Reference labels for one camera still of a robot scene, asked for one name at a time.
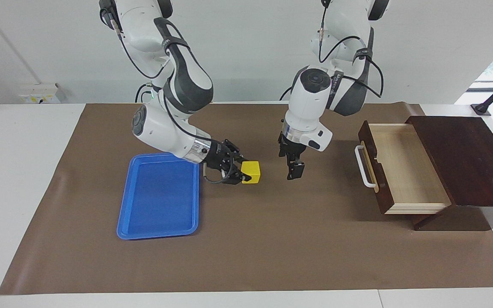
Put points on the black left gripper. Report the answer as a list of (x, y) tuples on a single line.
[(291, 147)]

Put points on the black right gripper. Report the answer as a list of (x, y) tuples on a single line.
[(221, 156)]

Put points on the yellow block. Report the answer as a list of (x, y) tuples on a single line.
[(251, 171)]

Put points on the wooden drawer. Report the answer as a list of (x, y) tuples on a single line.
[(405, 167)]

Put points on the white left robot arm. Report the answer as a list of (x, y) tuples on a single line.
[(315, 107)]

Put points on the dark wooden drawer cabinet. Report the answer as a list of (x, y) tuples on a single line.
[(469, 162)]

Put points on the brown table mat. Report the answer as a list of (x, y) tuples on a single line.
[(272, 248)]

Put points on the blue plastic tray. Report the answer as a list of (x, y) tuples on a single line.
[(161, 196)]

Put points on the white wall outlet box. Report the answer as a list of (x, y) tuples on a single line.
[(39, 94)]

